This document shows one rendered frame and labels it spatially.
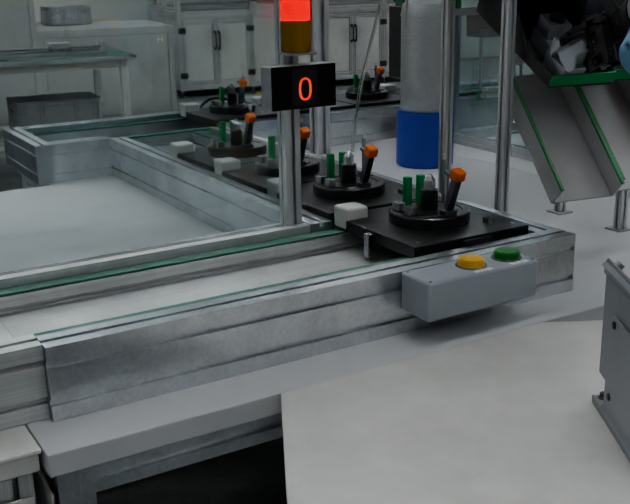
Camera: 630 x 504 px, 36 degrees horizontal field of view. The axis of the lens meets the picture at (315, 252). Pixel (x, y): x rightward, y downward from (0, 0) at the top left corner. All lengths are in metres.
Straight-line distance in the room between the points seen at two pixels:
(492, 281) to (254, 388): 0.40
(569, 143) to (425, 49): 0.82
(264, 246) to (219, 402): 0.42
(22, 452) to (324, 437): 0.35
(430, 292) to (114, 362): 0.45
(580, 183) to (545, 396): 0.60
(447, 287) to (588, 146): 0.55
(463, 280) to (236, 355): 0.35
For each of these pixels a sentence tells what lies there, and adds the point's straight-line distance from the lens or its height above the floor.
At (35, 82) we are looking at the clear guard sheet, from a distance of 1.48.
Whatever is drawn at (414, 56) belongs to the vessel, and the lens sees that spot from 2.56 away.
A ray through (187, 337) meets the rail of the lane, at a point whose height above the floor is 0.93.
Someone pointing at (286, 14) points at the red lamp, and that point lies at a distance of 1.59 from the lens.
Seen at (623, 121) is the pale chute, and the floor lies 1.10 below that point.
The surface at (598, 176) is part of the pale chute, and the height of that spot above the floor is 1.02.
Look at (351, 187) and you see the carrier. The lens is 1.82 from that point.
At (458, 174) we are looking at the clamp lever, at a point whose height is 1.07.
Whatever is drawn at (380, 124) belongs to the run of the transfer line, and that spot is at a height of 0.91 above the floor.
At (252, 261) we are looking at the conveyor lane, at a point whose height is 0.92.
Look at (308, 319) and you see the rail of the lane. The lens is 1.36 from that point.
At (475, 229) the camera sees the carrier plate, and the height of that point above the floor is 0.97.
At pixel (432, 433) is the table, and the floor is 0.86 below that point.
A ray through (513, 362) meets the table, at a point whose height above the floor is 0.86.
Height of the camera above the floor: 1.41
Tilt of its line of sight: 17 degrees down
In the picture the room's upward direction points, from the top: 1 degrees counter-clockwise
